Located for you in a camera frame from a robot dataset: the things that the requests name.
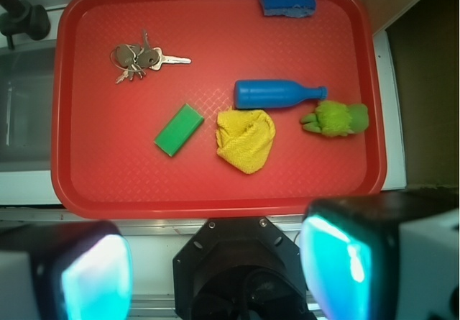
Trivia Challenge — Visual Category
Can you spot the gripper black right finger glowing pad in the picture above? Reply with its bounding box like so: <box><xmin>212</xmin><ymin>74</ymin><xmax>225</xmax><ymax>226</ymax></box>
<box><xmin>300</xmin><ymin>189</ymin><xmax>459</xmax><ymax>319</ymax></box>

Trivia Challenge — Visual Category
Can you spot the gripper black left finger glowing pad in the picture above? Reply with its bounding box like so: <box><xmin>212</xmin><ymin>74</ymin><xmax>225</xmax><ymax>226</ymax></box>
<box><xmin>1</xmin><ymin>221</ymin><xmax>133</xmax><ymax>319</ymax></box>

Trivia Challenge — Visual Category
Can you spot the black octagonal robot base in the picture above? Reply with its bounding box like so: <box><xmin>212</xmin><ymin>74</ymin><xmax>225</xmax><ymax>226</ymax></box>
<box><xmin>172</xmin><ymin>217</ymin><xmax>315</xmax><ymax>319</ymax></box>

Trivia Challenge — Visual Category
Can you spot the green fuzzy toy animal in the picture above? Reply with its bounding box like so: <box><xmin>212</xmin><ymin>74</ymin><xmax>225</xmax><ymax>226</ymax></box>
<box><xmin>300</xmin><ymin>100</ymin><xmax>369</xmax><ymax>137</ymax></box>

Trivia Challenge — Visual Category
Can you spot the green rectangular block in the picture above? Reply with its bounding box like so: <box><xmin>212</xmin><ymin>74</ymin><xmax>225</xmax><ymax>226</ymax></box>
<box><xmin>154</xmin><ymin>104</ymin><xmax>204</xmax><ymax>157</ymax></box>

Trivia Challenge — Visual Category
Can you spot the yellow crumpled cloth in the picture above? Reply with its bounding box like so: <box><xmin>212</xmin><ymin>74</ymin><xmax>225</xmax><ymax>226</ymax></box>
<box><xmin>216</xmin><ymin>109</ymin><xmax>276</xmax><ymax>175</ymax></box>

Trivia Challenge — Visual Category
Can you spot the red plastic tray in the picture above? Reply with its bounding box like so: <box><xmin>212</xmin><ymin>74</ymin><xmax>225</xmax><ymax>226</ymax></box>
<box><xmin>51</xmin><ymin>0</ymin><xmax>387</xmax><ymax>219</ymax></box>

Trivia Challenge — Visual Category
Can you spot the metal sink basin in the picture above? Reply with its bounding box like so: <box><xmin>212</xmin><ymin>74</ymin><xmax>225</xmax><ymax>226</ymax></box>
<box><xmin>1</xmin><ymin>40</ymin><xmax>56</xmax><ymax>172</ymax></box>

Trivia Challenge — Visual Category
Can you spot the blue plastic bottle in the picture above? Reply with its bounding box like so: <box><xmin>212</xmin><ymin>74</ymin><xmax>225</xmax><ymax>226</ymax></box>
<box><xmin>234</xmin><ymin>80</ymin><xmax>328</xmax><ymax>109</ymax></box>

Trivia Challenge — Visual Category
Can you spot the bunch of metal keys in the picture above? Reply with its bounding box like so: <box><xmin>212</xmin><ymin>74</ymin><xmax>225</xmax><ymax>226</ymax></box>
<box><xmin>109</xmin><ymin>29</ymin><xmax>192</xmax><ymax>84</ymax></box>

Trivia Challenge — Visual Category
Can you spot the black faucet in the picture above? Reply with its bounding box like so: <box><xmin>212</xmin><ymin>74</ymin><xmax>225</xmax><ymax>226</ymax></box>
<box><xmin>1</xmin><ymin>0</ymin><xmax>51</xmax><ymax>50</ymax></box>

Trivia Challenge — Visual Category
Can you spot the blue sponge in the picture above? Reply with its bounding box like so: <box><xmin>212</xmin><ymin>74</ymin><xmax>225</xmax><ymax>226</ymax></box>
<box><xmin>259</xmin><ymin>0</ymin><xmax>317</xmax><ymax>18</ymax></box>

